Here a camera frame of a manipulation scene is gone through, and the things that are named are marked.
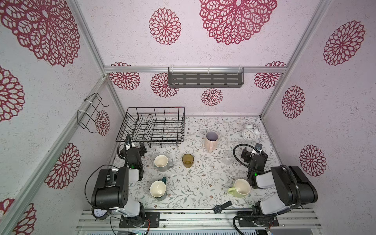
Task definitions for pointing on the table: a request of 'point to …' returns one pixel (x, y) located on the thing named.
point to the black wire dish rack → (152, 125)
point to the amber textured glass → (187, 160)
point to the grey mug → (161, 162)
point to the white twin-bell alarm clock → (250, 134)
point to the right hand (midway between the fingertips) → (254, 148)
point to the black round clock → (101, 214)
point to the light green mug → (242, 188)
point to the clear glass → (228, 158)
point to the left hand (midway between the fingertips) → (133, 145)
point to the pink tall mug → (212, 138)
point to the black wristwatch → (218, 209)
